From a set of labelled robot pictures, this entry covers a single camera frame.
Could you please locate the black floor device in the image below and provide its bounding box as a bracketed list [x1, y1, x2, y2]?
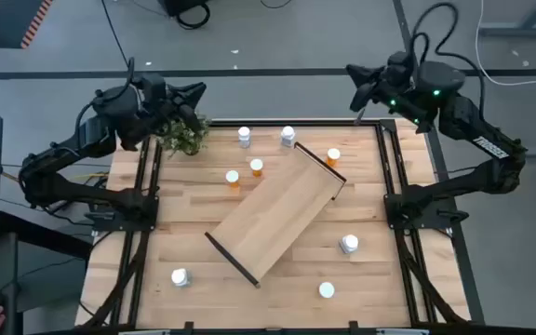
[158, 0, 211, 31]

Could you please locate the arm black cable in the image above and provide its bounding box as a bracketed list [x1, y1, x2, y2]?
[409, 2, 487, 123]
[74, 57, 137, 141]

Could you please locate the black floor cable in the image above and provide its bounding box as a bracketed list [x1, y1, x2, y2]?
[100, 0, 130, 67]

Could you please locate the green potted plant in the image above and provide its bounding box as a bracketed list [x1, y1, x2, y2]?
[155, 114, 212, 157]

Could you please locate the grey metal stand foot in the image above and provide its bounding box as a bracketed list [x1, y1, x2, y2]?
[477, 0, 536, 37]

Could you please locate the black aluminium table frame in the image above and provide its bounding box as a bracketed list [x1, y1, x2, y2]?
[81, 118, 486, 335]

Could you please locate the silver aluminium rail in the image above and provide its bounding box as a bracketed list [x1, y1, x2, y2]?
[117, 328, 171, 335]
[377, 328, 430, 335]

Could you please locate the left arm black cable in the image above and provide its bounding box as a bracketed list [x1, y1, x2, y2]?
[74, 57, 137, 141]

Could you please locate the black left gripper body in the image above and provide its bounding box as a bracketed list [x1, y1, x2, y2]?
[138, 74, 181, 127]

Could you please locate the wooden tray with black ends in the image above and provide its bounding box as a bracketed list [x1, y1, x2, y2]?
[204, 141, 347, 288]

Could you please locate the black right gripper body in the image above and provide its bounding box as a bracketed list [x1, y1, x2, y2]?
[379, 50, 418, 111]

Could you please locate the white floor cable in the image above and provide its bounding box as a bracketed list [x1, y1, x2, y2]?
[475, 0, 536, 87]

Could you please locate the black desk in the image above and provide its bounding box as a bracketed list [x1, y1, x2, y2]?
[0, 211, 93, 335]

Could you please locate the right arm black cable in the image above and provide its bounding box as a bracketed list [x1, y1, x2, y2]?
[409, 2, 487, 123]

